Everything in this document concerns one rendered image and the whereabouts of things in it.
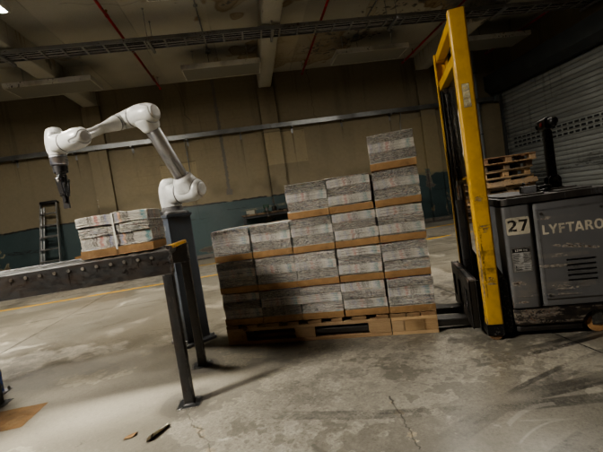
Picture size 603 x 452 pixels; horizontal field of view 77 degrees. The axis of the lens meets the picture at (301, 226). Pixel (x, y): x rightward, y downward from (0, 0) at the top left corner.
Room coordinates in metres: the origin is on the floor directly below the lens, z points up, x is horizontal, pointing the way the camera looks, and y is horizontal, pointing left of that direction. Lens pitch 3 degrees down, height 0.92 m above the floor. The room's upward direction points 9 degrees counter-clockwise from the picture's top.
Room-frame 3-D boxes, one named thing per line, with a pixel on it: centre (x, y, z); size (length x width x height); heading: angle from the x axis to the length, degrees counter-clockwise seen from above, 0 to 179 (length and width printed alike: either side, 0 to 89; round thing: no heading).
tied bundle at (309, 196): (2.72, -0.11, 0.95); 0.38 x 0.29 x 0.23; 165
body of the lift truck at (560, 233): (2.38, -1.45, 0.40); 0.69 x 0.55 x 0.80; 166
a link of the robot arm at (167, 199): (2.94, 0.96, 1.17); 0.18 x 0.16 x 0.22; 66
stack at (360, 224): (2.74, 0.04, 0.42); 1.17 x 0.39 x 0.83; 76
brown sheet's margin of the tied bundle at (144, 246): (2.19, 0.90, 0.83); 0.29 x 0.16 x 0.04; 6
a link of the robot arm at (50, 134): (2.14, 1.27, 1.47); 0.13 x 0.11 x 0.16; 66
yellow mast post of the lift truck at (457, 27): (2.14, -1.01, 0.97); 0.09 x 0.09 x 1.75; 76
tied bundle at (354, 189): (2.64, -0.38, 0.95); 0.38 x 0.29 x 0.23; 165
